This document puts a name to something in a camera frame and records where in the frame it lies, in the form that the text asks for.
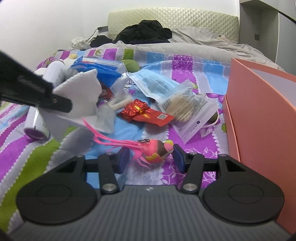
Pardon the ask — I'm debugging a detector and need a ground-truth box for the red foil snack packet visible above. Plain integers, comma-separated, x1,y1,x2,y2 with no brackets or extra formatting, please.
117,99,175,127

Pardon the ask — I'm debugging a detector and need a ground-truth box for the cream quilted headboard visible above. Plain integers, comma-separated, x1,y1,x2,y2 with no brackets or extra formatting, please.
107,7,239,43

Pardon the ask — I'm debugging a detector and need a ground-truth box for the white clothes heap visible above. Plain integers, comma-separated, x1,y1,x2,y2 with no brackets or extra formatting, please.
69,37,91,50

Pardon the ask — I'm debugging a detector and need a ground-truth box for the grey wardrobe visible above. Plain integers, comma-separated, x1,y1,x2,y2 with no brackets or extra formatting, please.
239,0,295,75

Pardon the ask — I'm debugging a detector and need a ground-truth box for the pink cardboard box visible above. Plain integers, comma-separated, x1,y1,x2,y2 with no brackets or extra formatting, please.
223,58,295,233

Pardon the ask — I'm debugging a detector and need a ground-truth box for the blue surgical mask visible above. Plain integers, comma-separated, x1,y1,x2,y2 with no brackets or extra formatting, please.
126,69,194,102

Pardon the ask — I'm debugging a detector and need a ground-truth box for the white spray can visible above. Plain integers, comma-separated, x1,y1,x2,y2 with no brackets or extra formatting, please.
23,59,66,141

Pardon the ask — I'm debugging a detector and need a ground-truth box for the blue tissue pack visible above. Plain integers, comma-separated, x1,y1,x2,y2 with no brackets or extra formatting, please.
70,56,127,87

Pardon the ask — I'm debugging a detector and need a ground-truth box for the clear plastic cup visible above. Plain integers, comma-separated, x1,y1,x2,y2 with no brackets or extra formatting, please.
94,102,116,133

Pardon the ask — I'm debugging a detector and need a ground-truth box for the wall power socket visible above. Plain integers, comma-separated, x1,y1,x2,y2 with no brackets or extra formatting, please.
97,26,108,33

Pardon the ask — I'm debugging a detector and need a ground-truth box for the small black clothes heap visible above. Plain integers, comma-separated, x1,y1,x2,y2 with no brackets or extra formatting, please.
89,35,113,48

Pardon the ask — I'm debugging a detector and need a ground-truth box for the grey duvet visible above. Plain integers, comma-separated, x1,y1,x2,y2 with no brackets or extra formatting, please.
99,27,283,71

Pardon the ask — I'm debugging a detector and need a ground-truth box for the green plush stick toy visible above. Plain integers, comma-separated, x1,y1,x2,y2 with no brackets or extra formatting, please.
121,59,140,73

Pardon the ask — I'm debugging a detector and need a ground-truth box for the striped colourful bed sheet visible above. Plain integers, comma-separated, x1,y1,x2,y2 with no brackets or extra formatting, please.
1,48,230,232

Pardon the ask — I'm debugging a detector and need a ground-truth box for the cotton pads plastic bag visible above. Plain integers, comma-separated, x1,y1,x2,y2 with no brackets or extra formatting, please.
157,88,219,144

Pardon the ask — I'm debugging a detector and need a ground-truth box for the black clothes pile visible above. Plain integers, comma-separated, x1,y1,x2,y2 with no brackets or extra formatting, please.
113,20,172,45

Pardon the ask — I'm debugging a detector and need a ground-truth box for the pink feathered bird toy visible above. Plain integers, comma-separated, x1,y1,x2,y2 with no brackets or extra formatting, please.
83,120,174,169

